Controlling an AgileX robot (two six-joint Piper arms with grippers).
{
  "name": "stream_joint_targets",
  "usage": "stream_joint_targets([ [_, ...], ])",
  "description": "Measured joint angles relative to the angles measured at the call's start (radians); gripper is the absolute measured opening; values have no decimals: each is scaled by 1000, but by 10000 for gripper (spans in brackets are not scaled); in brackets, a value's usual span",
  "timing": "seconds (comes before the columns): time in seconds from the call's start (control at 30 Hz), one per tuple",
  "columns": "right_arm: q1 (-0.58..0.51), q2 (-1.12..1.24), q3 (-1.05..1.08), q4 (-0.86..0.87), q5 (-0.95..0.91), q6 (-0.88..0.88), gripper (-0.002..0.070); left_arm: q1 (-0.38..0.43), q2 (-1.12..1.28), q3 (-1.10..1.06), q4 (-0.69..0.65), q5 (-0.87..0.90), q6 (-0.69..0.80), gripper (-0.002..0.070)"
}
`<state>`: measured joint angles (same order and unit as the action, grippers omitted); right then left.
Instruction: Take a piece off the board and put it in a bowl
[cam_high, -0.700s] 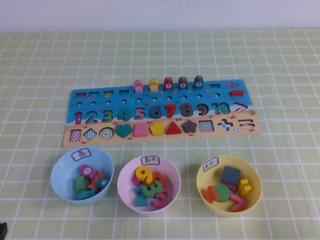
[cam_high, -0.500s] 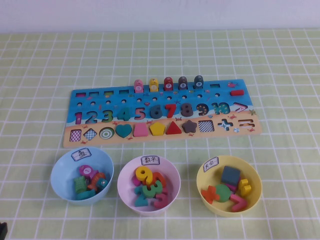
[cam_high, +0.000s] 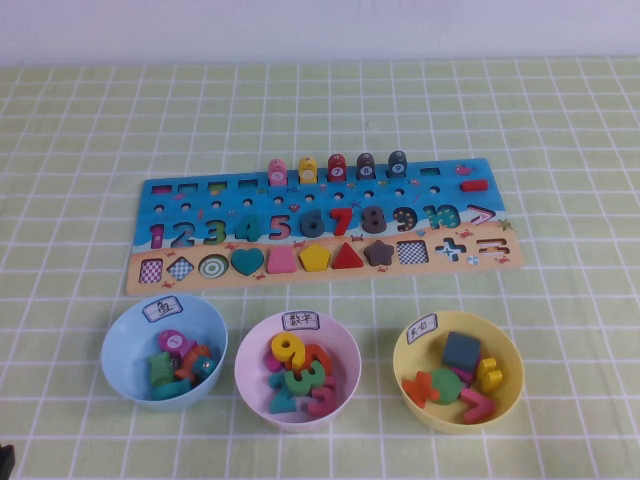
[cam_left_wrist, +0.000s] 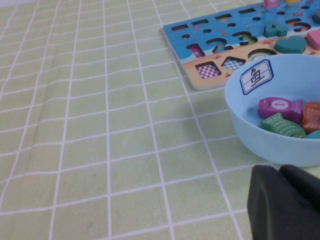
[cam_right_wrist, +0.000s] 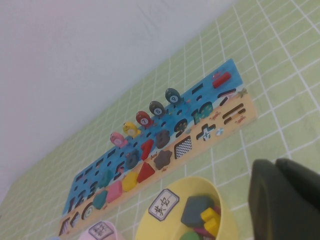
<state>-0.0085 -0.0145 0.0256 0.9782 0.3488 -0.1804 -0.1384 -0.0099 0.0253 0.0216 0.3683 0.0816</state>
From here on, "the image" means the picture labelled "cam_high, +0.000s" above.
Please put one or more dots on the brown star piece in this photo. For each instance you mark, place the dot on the brown star piece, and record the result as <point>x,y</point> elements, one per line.
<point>379,252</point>

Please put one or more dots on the light blue plastic bowl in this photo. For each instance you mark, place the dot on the light blue plastic bowl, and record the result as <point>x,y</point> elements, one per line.
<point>125,360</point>

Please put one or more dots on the orange cross sign piece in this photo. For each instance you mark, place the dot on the orange cross sign piece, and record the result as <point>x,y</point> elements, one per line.
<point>420,389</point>

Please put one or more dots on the brown number eight piece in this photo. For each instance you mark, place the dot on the brown number eight piece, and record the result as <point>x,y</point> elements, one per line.
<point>376,227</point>

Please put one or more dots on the red minus bar piece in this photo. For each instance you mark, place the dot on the red minus bar piece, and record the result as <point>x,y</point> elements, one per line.
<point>473,185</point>

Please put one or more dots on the magenta fish piece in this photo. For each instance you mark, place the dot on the magenta fish piece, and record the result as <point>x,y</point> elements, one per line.
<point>172,342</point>

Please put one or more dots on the pink number piece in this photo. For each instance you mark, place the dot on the pink number piece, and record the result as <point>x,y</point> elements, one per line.
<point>325,400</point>

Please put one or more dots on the teal number four piece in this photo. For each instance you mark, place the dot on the teal number four piece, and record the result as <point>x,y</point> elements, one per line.
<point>250,231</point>

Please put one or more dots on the light pink plastic bowl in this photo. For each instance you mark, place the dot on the light pink plastic bowl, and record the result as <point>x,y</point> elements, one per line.
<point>345,360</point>

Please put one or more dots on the dark grey square piece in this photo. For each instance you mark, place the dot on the dark grey square piece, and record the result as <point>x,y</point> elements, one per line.
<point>460,350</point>

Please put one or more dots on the yellow pentagon piece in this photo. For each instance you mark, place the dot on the yellow pentagon piece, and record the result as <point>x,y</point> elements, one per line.
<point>315,257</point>

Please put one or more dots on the green checked tablecloth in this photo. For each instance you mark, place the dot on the green checked tablecloth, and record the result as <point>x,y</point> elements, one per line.
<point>320,100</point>

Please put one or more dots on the pink trapezoid piece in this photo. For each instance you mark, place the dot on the pink trapezoid piece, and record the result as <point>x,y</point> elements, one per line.
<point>281,261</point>

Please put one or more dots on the teal heart piece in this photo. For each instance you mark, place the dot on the teal heart piece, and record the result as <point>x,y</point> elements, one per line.
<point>247,260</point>

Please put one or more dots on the teal number two piece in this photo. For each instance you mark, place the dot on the teal number two piece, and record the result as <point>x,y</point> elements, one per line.
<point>282,402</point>

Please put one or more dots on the green fish piece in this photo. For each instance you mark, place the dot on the green fish piece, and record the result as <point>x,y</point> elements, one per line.
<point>159,371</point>

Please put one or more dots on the pink greater-than sign piece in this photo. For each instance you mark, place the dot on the pink greater-than sign piece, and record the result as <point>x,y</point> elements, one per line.
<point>480,407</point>

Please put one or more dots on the pink fish peg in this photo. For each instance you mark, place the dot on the pink fish peg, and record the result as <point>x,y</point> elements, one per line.
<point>278,175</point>

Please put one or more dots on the blue ocean number puzzle board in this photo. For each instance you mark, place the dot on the blue ocean number puzzle board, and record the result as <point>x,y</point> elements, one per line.
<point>320,200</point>

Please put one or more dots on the teal fish piece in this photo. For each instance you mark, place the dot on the teal fish piece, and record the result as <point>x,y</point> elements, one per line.
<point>172,390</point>

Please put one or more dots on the green number three piece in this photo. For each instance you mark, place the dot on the green number three piece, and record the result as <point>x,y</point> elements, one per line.
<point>312,382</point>

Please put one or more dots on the dark blue number six piece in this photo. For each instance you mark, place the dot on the dark blue number six piece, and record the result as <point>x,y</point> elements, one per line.
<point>312,229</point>

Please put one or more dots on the orange fish piece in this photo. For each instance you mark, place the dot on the orange fish piece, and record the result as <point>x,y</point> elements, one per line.
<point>192,362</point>

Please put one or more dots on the light yellow plastic bowl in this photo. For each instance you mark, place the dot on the light yellow plastic bowl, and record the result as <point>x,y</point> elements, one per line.
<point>507,380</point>

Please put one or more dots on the dark grey fish peg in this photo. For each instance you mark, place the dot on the dark grey fish peg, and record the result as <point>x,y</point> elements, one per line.
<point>397,166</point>

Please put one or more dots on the orange number piece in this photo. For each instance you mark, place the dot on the orange number piece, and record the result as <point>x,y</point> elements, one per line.
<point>320,356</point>

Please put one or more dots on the red fish peg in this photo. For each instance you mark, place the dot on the red fish peg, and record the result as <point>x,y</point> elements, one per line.
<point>337,169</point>

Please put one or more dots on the white handwritten paper label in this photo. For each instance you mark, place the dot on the white handwritten paper label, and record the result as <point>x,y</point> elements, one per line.
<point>164,309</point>
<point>301,321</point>
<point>424,329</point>

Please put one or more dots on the magenta flat shape piece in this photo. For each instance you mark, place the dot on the magenta flat shape piece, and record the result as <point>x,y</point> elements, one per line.
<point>472,374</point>

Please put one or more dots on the yellow fish peg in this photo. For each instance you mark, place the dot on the yellow fish peg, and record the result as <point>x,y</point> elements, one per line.
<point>308,172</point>

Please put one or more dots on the green circle piece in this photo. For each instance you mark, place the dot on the green circle piece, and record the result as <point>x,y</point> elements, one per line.
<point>446,386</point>

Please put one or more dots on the purple number piece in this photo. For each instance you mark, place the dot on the purple number piece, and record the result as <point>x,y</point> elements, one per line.
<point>271,364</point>

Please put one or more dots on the red triangle piece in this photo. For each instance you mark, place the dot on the red triangle piece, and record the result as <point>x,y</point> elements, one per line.
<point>348,259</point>

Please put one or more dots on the yellow number nine piece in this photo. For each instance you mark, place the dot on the yellow number nine piece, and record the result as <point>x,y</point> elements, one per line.
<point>295,357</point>

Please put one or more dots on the brown fish peg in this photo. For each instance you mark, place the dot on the brown fish peg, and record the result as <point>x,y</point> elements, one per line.
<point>366,167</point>

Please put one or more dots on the yellow equals sign piece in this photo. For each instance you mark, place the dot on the yellow equals sign piece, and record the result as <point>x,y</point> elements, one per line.
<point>489,375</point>

